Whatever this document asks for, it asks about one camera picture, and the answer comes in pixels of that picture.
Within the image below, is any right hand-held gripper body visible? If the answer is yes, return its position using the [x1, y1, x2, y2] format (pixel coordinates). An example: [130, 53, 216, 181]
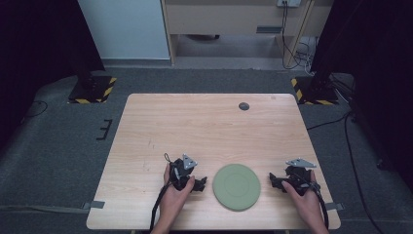
[282, 158, 321, 197]

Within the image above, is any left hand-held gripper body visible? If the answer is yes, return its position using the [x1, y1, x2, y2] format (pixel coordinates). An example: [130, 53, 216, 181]
[169, 153, 199, 192]

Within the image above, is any green round plate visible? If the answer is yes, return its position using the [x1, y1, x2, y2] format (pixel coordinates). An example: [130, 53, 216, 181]
[212, 163, 262, 213]

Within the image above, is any person's right hand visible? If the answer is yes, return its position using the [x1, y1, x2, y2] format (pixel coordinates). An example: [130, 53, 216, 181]
[281, 170, 321, 225]

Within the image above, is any person's left hand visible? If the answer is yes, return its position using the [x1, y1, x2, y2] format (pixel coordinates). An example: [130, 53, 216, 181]
[159, 162, 196, 226]

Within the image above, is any grey tape strip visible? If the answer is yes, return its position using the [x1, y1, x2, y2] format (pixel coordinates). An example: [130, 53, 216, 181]
[324, 202, 345, 212]
[82, 200, 106, 211]

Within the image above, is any black stand base striped tape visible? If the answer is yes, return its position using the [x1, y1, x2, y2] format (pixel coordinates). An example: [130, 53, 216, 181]
[290, 75, 340, 106]
[67, 75, 118, 105]

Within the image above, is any black curtain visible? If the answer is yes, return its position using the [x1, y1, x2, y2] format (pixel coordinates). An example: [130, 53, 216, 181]
[0, 0, 106, 150]
[310, 0, 413, 193]

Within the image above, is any beige wooden desk cabinet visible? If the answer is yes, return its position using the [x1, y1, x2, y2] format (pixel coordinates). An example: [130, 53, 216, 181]
[161, 0, 335, 68]

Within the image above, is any white power strip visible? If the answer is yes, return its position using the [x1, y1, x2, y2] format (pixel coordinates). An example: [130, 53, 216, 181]
[276, 0, 302, 8]

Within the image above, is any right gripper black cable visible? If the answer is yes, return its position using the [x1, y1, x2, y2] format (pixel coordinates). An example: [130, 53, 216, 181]
[290, 171, 330, 230]

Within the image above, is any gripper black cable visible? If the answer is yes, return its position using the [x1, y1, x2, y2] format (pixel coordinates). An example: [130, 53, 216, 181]
[290, 171, 330, 230]
[149, 152, 173, 232]

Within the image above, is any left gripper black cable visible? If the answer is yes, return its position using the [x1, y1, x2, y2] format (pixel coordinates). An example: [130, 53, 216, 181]
[149, 152, 173, 232]

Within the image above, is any hanging black cable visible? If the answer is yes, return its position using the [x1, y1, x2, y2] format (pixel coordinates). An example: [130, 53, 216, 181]
[281, 0, 306, 70]

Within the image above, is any black floor cable loop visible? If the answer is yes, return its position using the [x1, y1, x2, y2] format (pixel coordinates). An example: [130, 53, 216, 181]
[24, 99, 49, 119]

